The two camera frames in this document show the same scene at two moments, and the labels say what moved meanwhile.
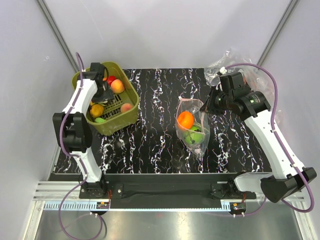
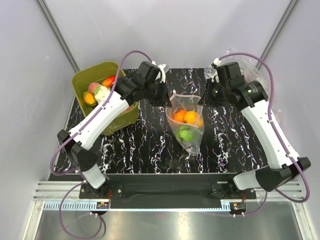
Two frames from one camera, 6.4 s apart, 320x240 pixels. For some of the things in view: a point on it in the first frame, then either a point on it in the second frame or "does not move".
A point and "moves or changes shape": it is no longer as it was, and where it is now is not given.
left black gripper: [107, 95] -> [164, 100]
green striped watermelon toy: [196, 128] -> [185, 134]
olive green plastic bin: [107, 117] -> [96, 74]
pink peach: [126, 107] -> [92, 86]
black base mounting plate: [165, 186] does not move
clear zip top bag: [192, 125] moves or changes shape
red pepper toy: [110, 79] does not move
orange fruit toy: [185, 119] moves or changes shape
